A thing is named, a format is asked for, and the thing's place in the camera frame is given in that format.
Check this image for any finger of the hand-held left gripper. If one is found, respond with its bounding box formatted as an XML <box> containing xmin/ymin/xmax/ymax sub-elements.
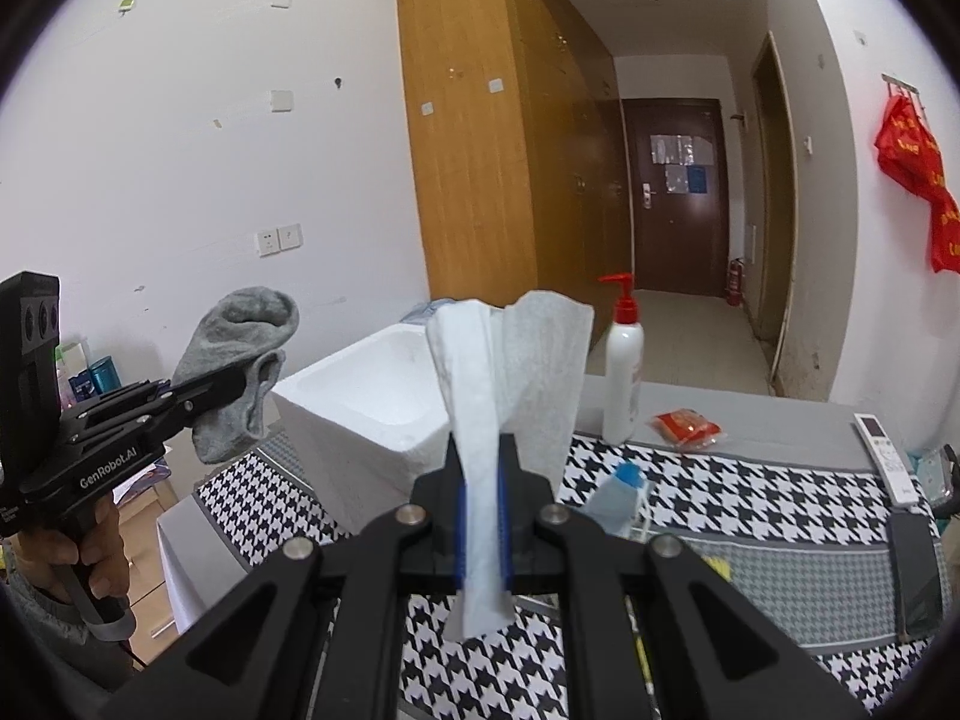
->
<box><xmin>66</xmin><ymin>369</ymin><xmax>250</xmax><ymax>460</ymax></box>
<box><xmin>75</xmin><ymin>377</ymin><xmax>188</xmax><ymax>425</ymax></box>

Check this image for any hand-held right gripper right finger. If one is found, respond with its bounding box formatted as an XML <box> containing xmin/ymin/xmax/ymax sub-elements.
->
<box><xmin>496</xmin><ymin>435</ymin><xmax>871</xmax><ymax>720</ymax></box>

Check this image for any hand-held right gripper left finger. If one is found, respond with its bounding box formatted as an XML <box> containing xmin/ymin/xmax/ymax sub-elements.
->
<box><xmin>97</xmin><ymin>435</ymin><xmax>470</xmax><ymax>720</ymax></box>

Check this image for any grey sock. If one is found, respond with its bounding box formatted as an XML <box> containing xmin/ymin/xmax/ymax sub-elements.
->
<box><xmin>171</xmin><ymin>286</ymin><xmax>301</xmax><ymax>466</ymax></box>

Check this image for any white paper tissue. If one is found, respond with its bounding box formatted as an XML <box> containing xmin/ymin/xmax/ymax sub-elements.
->
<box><xmin>425</xmin><ymin>290</ymin><xmax>593</xmax><ymax>638</ymax></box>

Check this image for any white paper towel roll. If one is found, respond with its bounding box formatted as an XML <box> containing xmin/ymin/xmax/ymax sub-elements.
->
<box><xmin>270</xmin><ymin>322</ymin><xmax>460</xmax><ymax>537</ymax></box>

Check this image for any person's left forearm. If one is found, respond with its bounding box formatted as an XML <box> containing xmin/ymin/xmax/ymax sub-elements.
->
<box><xmin>0</xmin><ymin>559</ymin><xmax>155</xmax><ymax>695</ymax></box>

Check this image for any person's left hand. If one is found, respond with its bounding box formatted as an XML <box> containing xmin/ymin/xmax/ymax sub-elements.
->
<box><xmin>11</xmin><ymin>499</ymin><xmax>128</xmax><ymax>605</ymax></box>

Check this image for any wooden drawer cabinet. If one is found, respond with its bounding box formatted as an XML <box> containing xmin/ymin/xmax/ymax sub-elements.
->
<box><xmin>112</xmin><ymin>457</ymin><xmax>197</xmax><ymax>638</ymax></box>

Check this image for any blue spray bottle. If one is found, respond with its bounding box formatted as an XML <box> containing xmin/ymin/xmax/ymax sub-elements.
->
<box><xmin>587</xmin><ymin>463</ymin><xmax>650</xmax><ymax>541</ymax></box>

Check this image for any white pump bottle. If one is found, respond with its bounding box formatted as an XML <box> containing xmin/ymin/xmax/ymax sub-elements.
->
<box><xmin>598</xmin><ymin>273</ymin><xmax>646</xmax><ymax>445</ymax></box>

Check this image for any red snack packet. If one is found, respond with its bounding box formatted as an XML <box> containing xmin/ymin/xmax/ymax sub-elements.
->
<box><xmin>649</xmin><ymin>409</ymin><xmax>730</xmax><ymax>452</ymax></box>

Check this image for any light blue plastic bag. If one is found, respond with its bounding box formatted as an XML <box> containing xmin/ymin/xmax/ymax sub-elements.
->
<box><xmin>401</xmin><ymin>300</ymin><xmax>458</xmax><ymax>328</ymax></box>

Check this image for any houndstooth tablecloth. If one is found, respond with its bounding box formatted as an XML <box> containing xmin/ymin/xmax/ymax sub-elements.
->
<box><xmin>195</xmin><ymin>431</ymin><xmax>947</xmax><ymax>720</ymax></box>

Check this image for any dark brown door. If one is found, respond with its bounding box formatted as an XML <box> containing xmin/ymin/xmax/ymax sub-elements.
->
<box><xmin>621</xmin><ymin>97</ymin><xmax>730</xmax><ymax>295</ymax></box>

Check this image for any wooden wardrobe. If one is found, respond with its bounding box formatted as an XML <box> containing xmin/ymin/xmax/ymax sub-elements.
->
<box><xmin>396</xmin><ymin>0</ymin><xmax>635</xmax><ymax>350</ymax></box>

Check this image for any black phone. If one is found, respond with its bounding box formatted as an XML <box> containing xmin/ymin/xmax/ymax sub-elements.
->
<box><xmin>887</xmin><ymin>510</ymin><xmax>946</xmax><ymax>642</ymax></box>

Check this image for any white door notice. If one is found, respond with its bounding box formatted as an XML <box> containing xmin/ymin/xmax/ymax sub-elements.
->
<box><xmin>651</xmin><ymin>133</ymin><xmax>713</xmax><ymax>164</ymax></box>

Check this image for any wooden side door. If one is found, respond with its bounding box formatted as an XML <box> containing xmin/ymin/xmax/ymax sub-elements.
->
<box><xmin>750</xmin><ymin>30</ymin><xmax>797</xmax><ymax>352</ymax></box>

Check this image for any red hanging bag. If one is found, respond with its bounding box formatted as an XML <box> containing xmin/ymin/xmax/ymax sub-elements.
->
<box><xmin>874</xmin><ymin>94</ymin><xmax>960</xmax><ymax>275</ymax></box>

